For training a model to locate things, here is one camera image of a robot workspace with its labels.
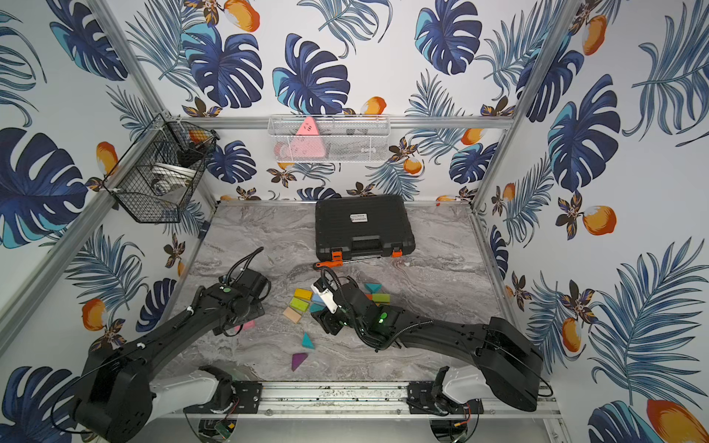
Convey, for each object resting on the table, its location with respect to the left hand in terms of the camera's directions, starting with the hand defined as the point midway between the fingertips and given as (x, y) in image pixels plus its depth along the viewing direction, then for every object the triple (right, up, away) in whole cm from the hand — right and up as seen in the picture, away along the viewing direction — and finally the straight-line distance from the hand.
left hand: (241, 312), depth 83 cm
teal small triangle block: (+20, -9, +1) cm, 22 cm away
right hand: (+24, +3, -5) cm, 25 cm away
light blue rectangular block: (+21, +2, +9) cm, 23 cm away
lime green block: (+16, 0, +9) cm, 18 cm away
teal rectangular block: (+21, -1, +8) cm, 22 cm away
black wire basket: (-26, +40, 0) cm, 48 cm away
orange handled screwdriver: (+27, +13, +17) cm, 34 cm away
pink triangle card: (+19, +53, +7) cm, 57 cm away
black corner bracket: (-27, +26, +29) cm, 48 cm away
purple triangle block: (+17, -13, -3) cm, 22 cm away
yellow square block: (+16, +3, +12) cm, 20 cm away
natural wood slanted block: (+14, -3, +7) cm, 15 cm away
